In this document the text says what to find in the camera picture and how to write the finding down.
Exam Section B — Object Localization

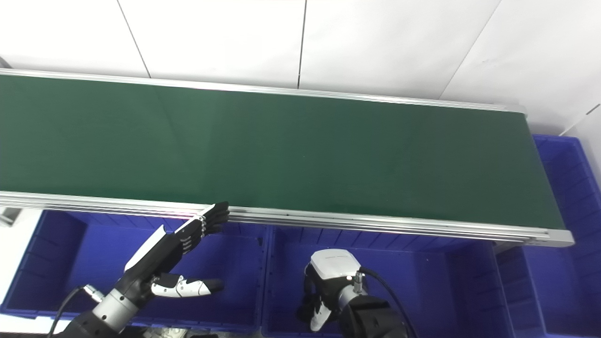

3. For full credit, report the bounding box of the blue plastic bin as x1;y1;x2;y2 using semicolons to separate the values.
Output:
0;210;269;332
495;135;601;338
261;226;513;338

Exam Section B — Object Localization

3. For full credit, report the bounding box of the grey conveyor support leg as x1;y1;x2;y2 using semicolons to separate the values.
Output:
0;207;23;227

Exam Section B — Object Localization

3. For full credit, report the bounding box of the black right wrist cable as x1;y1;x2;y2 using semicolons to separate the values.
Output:
352;266;419;338

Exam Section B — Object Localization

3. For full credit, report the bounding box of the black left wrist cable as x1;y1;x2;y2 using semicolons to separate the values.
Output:
46;284;105;338

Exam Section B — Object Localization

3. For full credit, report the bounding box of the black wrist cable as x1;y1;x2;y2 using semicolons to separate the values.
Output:
46;284;105;338
352;266;419;338

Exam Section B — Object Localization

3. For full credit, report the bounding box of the green conveyor belt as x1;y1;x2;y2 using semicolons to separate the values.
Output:
0;74;565;230
0;68;575;248

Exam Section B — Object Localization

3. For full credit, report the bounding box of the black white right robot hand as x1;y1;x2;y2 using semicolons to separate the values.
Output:
296;248;362;332

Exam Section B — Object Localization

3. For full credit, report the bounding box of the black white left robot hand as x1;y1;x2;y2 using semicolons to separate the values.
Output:
115;201;231;308

